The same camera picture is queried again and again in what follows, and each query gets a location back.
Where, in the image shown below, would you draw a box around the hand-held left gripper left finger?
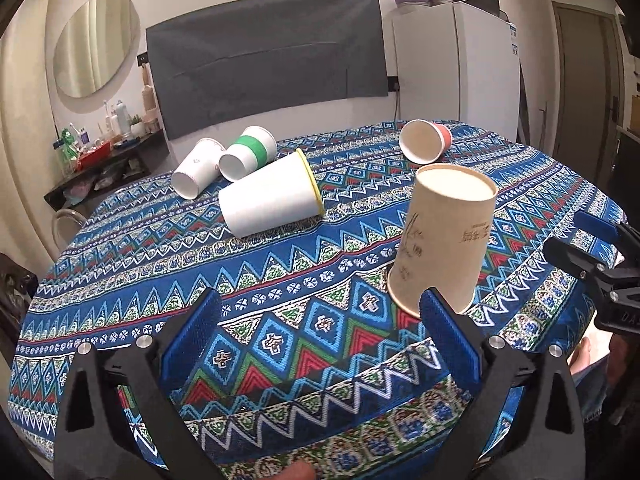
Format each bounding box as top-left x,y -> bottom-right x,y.
52,287 -> 226,480

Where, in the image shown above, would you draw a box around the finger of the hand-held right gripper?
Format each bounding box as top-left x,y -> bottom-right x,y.
542,236 -> 610,284
574,210 -> 640,263

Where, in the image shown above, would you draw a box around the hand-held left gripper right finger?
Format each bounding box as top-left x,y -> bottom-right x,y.
419,287 -> 590,480

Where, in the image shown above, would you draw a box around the beige paper cup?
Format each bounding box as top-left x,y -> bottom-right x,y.
386,163 -> 499,319

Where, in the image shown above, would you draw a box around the white cup with yellow rim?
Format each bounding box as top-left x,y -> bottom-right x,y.
218,148 -> 324,239

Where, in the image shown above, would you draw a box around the white cup with pink print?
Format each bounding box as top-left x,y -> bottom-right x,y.
171,137 -> 227,200

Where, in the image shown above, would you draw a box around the orange paper cup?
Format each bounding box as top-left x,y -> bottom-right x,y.
399,119 -> 452,165

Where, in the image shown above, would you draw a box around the white cup with green band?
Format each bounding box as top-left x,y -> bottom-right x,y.
218,126 -> 278,183

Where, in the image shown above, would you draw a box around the person's left hand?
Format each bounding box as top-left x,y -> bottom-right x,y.
272,461 -> 317,480

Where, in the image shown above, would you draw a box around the person's leg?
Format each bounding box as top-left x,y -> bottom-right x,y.
570,332 -> 640,431

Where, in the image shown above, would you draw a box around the blue patterned tablecloth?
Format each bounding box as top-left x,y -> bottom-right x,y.
7,120 -> 628,480

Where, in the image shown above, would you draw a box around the brown door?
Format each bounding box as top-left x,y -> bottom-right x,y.
551,1 -> 627,182

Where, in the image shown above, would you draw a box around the transparent chair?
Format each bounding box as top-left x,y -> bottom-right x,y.
52,208 -> 92,261

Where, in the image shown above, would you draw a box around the dark bag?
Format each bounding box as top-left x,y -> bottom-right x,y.
0,252 -> 40,343

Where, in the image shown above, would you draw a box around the dark side shelf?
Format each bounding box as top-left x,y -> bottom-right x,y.
44,130 -> 168,212

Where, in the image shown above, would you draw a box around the red box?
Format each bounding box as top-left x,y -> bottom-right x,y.
77,141 -> 112,170

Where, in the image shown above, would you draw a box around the white refrigerator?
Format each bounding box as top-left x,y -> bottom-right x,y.
391,1 -> 521,142

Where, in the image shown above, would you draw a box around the green bottle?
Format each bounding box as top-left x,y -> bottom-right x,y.
59,129 -> 81,161

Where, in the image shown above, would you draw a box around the wooden hanging brush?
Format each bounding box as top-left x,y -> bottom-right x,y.
142,66 -> 159,132

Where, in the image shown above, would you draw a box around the dark grey cloth cover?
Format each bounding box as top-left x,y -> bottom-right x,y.
145,0 -> 390,141

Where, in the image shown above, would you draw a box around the oval wall mirror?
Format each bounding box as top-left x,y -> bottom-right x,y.
52,0 -> 141,100

